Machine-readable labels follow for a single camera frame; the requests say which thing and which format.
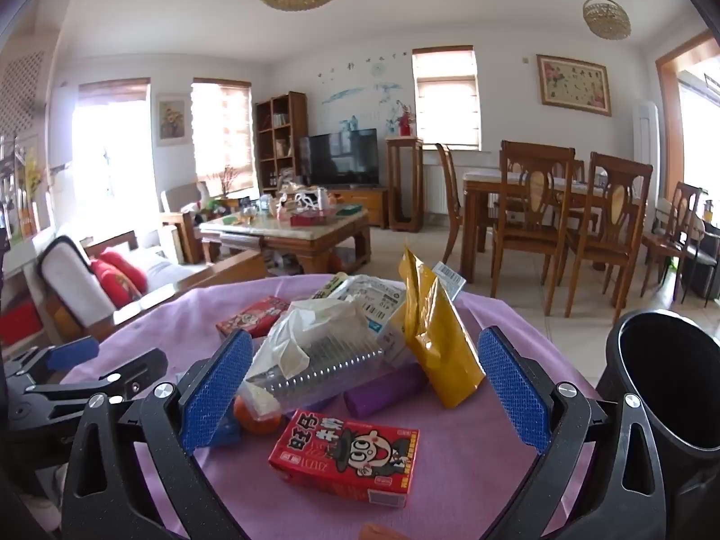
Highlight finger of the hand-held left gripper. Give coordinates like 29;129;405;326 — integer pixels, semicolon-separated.
22;349;170;423
3;336;101;392

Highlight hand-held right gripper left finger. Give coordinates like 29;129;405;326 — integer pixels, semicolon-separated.
59;328;254;540

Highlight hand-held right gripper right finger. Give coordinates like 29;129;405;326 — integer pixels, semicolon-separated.
477;325;667;540

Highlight small orange round container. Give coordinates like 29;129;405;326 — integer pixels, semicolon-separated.
233;396;282;435

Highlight gold foil packet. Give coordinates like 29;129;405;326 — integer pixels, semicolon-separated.
398;244;486;409

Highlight red milk carton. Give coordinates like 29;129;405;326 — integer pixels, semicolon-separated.
268;409;420;509
215;296;290;338

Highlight white plastic bag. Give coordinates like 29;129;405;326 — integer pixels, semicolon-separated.
247;298;372;380

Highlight white barcode labelled packet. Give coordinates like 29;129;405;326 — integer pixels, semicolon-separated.
432;261;468;300

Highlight purple tube with white cap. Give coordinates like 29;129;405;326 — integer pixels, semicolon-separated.
344;363;428;420

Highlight beige packet with green print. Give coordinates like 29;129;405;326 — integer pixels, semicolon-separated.
311;273;352;302

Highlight black trash bin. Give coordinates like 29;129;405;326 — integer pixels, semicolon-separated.
596;309;720;540

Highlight white labelled shipping bag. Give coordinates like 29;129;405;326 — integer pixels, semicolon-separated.
332;274;414;366

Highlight red box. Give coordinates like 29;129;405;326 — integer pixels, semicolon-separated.
0;301;43;344

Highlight white sofa cushion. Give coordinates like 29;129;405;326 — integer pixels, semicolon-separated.
36;234;116;327

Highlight red cushion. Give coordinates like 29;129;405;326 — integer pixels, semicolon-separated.
90;250;148;310

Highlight purple cloth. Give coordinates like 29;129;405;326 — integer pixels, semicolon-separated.
59;274;603;540

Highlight wooden sofa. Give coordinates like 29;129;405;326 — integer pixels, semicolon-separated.
34;230;268;344

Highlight wooden dining chair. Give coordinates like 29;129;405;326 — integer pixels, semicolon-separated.
434;143;468;265
641;181;704;299
565;152;653;324
490;149;576;316

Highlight wooden coffee table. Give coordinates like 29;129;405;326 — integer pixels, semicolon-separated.
199;208;372;276

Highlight wooden armchair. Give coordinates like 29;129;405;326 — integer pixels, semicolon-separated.
159;183;209;262

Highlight yellow flowers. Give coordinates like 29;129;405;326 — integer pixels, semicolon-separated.
17;149;46;203

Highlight window with blind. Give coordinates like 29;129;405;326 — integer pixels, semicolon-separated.
191;77;254;198
412;45;483;153
72;77;153;226

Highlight wooden dining table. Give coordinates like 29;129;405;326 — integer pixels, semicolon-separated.
462;167;648;285

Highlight black low cabinet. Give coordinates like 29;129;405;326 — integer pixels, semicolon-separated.
680;253;720;300

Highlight wooden television cabinet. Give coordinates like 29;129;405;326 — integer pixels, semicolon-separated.
332;187;390;229

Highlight small framed flower painting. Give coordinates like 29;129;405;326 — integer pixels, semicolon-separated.
154;94;188;146

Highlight wooden bookshelf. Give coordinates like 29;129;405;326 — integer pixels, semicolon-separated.
253;91;309;195

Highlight white lattice panel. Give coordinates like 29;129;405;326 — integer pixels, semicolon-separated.
0;50;46;141

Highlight flat screen television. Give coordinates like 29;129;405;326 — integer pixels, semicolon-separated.
298;128;379;188

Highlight tall wooden plant stand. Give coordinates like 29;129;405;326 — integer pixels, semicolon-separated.
385;136;425;233

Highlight white standing air conditioner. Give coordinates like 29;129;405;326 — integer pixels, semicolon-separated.
633;101;660;226

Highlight framed floral picture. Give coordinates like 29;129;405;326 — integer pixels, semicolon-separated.
535;54;613;117

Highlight small pendant ceiling lamp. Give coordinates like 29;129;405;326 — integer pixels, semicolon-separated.
581;0;632;40

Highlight white wall radiator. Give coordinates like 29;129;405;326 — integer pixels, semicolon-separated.
423;163;468;212

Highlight wooden door frame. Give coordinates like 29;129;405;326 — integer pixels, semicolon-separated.
655;31;720;220

